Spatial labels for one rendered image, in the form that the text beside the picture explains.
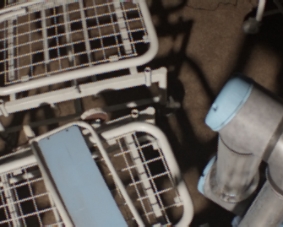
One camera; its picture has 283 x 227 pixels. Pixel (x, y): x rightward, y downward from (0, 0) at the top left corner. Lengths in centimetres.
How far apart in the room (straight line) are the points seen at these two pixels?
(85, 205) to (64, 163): 21
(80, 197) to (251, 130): 123
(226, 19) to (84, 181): 158
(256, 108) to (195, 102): 191
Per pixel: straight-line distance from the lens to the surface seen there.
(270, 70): 292
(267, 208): 94
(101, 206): 193
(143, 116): 216
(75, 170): 200
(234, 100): 82
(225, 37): 300
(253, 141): 83
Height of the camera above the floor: 236
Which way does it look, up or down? 62 degrees down
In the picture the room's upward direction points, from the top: 5 degrees counter-clockwise
